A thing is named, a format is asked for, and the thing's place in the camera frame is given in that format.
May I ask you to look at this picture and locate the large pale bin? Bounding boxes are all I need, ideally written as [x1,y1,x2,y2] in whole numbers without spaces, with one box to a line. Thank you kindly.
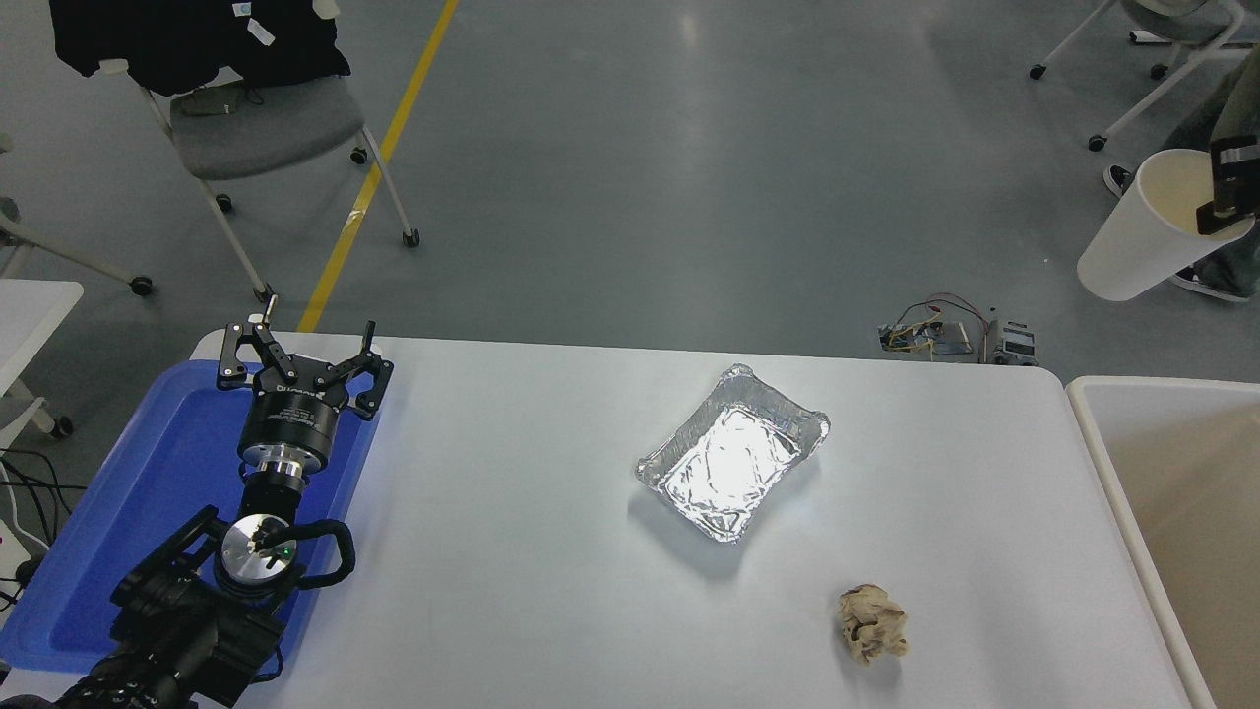
[1067,376,1260,709]

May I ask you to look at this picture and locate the silver foil tray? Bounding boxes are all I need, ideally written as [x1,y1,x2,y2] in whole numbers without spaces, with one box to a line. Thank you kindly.
[635,363,832,545]

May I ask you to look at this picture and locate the small white table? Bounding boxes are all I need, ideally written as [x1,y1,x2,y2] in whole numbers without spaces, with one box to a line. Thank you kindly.
[0,279,86,439]

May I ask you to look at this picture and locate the dark olive pouch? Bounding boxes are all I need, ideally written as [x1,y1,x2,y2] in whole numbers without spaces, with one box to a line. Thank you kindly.
[182,87,265,119]

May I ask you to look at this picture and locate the black garment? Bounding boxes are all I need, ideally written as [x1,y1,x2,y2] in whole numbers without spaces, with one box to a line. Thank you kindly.
[49,0,352,97]

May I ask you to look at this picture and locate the white frame castor chair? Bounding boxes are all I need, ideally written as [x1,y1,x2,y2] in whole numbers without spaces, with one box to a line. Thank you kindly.
[1029,0,1260,154]

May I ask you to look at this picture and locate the blue plastic tray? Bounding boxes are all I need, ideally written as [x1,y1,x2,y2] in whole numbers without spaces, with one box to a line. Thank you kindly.
[0,359,385,676]

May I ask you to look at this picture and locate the crumpled tan paper ball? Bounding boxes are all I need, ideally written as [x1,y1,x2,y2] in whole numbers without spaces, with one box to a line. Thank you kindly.
[838,584,911,667]

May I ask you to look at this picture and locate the white paper cup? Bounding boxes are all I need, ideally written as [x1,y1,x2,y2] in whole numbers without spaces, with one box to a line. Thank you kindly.
[1076,148,1257,303]

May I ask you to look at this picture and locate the grey seat castor chair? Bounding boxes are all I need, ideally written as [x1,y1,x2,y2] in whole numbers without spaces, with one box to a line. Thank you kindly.
[98,0,422,308]

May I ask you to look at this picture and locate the person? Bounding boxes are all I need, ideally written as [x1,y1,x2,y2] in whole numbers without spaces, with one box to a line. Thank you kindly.
[1102,49,1260,304]

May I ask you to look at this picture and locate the white power strip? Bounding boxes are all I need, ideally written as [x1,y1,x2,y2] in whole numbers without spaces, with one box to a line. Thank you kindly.
[0,517,32,592]

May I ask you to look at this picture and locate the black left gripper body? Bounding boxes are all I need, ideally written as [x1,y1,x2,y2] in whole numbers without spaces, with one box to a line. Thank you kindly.
[239,366,348,468]

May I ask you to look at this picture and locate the white chair leg with castor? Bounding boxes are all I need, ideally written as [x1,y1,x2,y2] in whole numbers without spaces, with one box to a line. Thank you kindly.
[0,133,158,296]

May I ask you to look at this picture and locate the black floor cables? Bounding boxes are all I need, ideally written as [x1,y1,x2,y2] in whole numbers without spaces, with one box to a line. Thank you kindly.
[0,448,92,612]

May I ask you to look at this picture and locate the circuit board with coloured wires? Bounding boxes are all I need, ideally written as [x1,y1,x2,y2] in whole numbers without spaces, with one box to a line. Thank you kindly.
[879,293,991,357]

